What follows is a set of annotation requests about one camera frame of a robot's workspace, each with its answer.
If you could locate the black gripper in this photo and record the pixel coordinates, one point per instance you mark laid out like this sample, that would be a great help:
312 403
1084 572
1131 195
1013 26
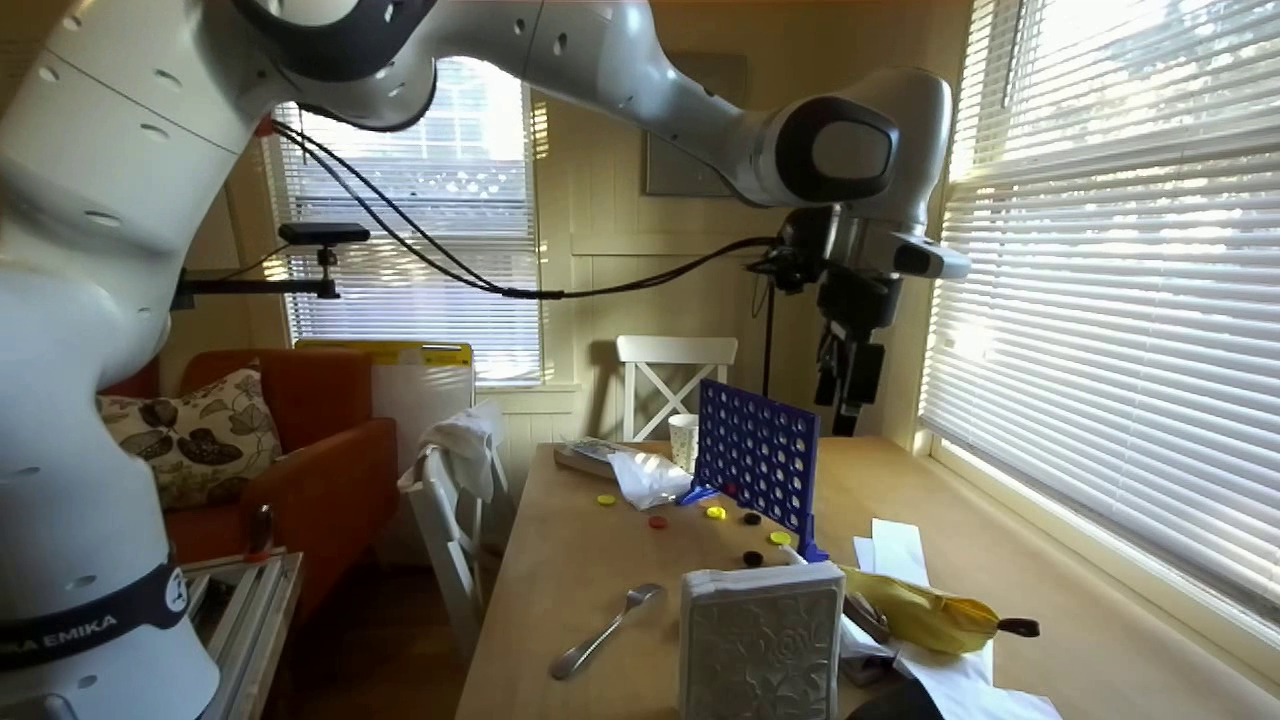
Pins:
863 306

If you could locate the blue connect four grid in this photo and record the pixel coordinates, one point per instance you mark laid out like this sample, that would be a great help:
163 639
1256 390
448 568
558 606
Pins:
705 403

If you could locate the yellow banana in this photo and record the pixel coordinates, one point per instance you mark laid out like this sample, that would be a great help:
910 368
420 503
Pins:
923 613

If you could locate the white patterned hardcover book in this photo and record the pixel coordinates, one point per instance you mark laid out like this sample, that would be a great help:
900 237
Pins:
762 646

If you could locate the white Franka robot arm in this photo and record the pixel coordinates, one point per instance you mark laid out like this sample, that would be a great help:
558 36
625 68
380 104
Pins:
83 403

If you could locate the illustrated paperback book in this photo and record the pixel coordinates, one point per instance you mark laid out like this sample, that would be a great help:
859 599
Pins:
580 460

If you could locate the black plastic game chip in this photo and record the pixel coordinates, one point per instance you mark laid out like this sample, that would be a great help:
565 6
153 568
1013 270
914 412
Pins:
749 518
754 559

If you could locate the white cross-back wooden chair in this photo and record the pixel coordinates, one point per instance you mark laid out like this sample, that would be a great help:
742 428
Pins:
672 350

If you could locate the yellow plastic game chip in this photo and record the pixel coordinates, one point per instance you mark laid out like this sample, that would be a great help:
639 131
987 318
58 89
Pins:
605 503
780 537
718 513

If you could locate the loose white paper sheets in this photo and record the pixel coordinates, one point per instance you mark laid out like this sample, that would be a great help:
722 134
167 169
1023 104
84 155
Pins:
896 546

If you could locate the white crumpled napkin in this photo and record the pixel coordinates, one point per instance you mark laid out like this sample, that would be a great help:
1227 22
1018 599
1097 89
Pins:
644 477

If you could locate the red plastic game chip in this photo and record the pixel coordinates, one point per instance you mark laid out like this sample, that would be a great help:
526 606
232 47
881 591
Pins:
657 520

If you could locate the white window blinds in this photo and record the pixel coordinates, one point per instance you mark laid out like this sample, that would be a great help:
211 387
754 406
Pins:
1105 332

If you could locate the silver fork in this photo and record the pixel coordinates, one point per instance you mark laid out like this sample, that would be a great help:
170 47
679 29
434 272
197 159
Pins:
601 640

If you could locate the white towel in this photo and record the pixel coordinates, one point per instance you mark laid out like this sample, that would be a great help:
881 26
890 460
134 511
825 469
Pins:
467 445

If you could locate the translucent bin yellow lid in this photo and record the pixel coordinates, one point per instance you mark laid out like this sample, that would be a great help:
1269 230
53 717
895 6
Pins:
413 403

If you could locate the white framed window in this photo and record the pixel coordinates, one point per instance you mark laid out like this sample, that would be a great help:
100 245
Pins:
401 326

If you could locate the orange sofa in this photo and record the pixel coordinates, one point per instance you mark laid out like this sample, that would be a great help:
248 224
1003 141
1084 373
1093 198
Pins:
321 481

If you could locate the leaf patterned pillow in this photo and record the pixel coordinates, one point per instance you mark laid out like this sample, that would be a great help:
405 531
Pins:
200 440

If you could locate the stack of framed panels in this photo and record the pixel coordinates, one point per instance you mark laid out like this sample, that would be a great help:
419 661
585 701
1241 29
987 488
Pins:
245 624

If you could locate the framed wall picture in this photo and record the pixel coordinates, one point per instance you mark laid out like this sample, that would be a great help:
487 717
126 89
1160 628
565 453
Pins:
683 174

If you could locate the black stereo camera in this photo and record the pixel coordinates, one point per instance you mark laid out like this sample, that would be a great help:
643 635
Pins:
327 232

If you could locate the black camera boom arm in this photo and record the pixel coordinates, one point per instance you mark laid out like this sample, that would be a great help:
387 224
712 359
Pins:
253 283

